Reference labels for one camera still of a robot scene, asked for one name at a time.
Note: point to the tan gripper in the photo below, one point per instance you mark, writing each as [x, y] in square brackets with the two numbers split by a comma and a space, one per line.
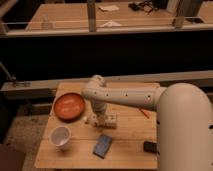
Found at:
[98, 119]

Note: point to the clear plastic bottle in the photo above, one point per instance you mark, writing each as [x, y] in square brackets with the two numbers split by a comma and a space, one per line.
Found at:
[111, 121]

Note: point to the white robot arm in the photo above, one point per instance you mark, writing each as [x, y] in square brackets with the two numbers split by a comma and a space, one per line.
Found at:
[184, 120]

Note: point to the blue sponge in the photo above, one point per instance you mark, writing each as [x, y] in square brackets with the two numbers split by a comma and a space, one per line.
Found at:
[102, 146]

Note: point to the small wooden table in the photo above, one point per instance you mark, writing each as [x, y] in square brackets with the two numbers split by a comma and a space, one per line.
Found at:
[126, 151]

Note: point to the white paper cup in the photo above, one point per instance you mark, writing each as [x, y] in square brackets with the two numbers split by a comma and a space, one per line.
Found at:
[60, 137]

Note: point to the orange marker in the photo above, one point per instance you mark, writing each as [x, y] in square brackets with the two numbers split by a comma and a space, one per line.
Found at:
[146, 113]

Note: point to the crumpled white paper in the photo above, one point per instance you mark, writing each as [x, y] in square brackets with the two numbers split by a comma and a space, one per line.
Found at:
[111, 24]

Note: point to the clear plastic cup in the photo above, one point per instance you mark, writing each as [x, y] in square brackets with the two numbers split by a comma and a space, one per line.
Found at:
[46, 24]

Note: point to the white paper sheet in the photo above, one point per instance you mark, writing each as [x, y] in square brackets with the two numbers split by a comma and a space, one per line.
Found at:
[108, 8]

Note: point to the large background wooden table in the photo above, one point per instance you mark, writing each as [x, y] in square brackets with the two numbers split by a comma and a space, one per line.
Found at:
[74, 16]

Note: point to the metal post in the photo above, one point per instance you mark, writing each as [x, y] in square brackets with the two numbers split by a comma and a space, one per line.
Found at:
[91, 11]

